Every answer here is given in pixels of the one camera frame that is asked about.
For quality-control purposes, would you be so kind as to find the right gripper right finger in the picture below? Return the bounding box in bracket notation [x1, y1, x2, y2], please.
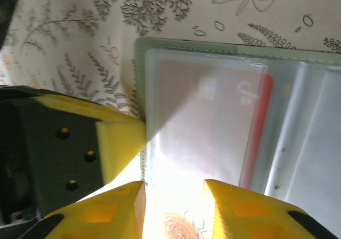
[204, 179, 340, 239]

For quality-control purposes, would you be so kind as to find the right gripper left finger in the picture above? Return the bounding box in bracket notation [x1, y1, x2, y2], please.
[26, 180, 147, 239]

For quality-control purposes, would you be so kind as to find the green card holder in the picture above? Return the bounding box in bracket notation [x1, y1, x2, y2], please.
[133, 36, 341, 200]

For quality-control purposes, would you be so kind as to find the red credit card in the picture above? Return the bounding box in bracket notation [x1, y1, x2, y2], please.
[157, 58, 274, 189]

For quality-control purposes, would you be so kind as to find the floral table cover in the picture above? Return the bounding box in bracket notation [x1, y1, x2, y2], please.
[0, 0, 341, 239]

